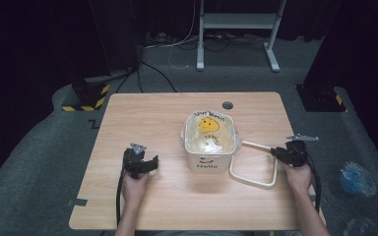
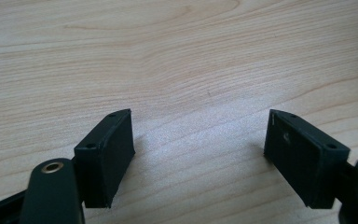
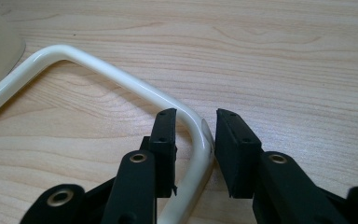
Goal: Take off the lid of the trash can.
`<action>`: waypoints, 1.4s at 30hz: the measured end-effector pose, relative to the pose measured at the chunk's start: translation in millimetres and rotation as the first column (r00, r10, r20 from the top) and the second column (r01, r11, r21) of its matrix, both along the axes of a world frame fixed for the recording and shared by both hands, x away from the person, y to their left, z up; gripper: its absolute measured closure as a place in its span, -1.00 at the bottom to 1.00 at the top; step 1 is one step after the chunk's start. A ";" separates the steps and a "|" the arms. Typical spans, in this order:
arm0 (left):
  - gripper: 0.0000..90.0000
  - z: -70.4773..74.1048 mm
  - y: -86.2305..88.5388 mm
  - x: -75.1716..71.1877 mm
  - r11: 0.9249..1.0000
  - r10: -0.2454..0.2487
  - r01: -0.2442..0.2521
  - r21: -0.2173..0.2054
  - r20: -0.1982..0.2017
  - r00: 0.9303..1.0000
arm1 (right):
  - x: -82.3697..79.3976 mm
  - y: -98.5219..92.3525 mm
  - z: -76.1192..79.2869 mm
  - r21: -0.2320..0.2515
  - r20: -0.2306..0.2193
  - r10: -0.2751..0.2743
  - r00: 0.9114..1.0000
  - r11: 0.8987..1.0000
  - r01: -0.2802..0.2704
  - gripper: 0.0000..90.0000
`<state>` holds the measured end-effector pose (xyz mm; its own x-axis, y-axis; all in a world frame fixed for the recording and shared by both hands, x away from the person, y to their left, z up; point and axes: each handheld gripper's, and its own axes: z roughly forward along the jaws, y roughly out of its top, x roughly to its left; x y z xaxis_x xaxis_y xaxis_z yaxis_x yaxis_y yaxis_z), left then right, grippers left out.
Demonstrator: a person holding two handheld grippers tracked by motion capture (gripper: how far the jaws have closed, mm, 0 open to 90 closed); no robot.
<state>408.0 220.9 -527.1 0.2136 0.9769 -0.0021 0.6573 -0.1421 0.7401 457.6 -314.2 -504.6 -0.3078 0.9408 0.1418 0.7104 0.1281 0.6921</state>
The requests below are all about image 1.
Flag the cream plastic waste bin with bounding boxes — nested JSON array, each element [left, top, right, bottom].
[[184, 111, 238, 174]]

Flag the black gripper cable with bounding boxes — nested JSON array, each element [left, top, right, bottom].
[[303, 152, 323, 214], [115, 168, 128, 227]]

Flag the clear bag with yellow face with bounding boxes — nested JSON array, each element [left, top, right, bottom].
[[178, 109, 243, 155]]

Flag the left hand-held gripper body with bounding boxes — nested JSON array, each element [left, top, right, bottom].
[[122, 142, 150, 180]]

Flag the thin white floor cable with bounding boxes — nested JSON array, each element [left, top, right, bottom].
[[144, 0, 200, 70]]

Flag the blue plastic bag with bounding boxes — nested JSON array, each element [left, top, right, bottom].
[[338, 160, 378, 198]]

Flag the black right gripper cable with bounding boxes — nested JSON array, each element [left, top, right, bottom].
[[303, 152, 323, 214]]

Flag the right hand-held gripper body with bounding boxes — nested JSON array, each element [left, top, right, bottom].
[[283, 133, 320, 168]]

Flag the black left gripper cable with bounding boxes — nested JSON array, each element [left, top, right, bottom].
[[115, 168, 128, 227]]

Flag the person's right hand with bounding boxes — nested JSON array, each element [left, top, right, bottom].
[[281, 161, 315, 195]]

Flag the black cable bundle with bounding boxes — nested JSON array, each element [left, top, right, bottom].
[[203, 32, 267, 53]]

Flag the black floor cable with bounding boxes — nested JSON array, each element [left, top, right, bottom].
[[115, 60, 178, 93]]

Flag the black square base plate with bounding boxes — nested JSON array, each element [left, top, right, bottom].
[[295, 84, 347, 113]]

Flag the white metal stand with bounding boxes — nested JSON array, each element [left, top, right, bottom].
[[195, 0, 287, 73]]

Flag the black base with striped edge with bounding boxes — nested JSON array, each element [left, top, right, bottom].
[[61, 75, 111, 112]]

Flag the person's left hand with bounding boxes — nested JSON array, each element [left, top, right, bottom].
[[120, 171, 151, 208]]

